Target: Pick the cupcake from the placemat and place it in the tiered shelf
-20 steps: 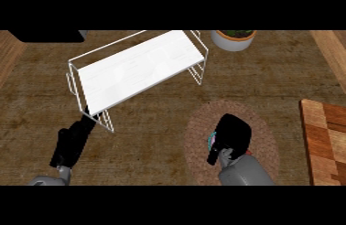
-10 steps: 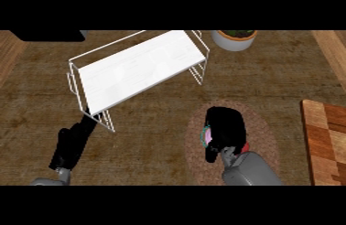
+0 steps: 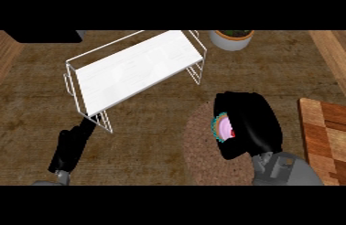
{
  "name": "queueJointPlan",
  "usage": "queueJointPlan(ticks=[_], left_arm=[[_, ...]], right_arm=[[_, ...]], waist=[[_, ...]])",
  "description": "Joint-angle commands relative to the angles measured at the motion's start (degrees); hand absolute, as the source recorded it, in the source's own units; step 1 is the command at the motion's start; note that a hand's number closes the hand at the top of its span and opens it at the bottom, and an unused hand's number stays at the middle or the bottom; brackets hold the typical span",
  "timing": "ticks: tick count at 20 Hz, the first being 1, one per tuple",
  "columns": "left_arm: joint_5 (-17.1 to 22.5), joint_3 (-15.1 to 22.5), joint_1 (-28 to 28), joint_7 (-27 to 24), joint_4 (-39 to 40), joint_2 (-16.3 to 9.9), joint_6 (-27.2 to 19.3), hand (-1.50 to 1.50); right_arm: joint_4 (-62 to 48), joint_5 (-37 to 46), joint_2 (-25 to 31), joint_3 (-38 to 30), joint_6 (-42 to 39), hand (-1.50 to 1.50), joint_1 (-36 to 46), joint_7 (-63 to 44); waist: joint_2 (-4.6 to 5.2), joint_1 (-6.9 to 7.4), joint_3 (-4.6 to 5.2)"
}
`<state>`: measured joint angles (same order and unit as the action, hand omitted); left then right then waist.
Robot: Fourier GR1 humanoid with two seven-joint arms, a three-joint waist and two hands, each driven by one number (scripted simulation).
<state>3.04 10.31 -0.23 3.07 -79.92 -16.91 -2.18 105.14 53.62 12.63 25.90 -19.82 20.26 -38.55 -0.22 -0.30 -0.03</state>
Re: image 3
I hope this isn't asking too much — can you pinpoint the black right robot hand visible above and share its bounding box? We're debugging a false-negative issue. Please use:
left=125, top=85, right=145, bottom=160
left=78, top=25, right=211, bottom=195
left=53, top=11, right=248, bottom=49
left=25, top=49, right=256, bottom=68
left=213, top=91, right=284, bottom=160

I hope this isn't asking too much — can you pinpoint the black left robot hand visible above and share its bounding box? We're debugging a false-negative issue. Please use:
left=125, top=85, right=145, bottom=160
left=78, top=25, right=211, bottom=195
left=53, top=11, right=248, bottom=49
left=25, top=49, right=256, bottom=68
left=47, top=116, right=97, bottom=175

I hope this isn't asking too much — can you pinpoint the pink frosted cupcake teal wrapper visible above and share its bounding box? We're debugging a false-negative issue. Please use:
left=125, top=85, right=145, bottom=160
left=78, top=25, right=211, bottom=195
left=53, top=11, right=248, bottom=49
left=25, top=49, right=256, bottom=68
left=210, top=112, right=238, bottom=143

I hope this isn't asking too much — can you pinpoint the round brown woven placemat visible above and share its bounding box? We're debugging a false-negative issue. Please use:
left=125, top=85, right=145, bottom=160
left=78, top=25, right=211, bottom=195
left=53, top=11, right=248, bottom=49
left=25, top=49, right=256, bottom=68
left=182, top=101, right=257, bottom=187

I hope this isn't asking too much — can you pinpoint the checkered wooden cutting board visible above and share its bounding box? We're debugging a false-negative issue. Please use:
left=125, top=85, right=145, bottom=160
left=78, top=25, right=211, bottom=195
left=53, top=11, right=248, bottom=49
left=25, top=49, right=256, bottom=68
left=297, top=97, right=346, bottom=187

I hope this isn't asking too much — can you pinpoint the white potted plant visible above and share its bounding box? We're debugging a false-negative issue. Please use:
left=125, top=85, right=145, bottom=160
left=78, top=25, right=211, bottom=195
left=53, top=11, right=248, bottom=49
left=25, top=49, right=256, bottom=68
left=208, top=30, right=256, bottom=52

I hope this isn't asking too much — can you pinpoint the black appliance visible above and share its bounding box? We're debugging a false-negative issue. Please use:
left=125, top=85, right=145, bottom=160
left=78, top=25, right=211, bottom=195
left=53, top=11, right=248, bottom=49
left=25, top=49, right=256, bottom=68
left=3, top=30, right=84, bottom=44

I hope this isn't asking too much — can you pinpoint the white wire tiered shelf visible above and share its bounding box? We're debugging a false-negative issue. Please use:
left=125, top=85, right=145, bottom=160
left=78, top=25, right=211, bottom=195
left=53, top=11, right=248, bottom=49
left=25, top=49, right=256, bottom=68
left=63, top=30, right=208, bottom=134

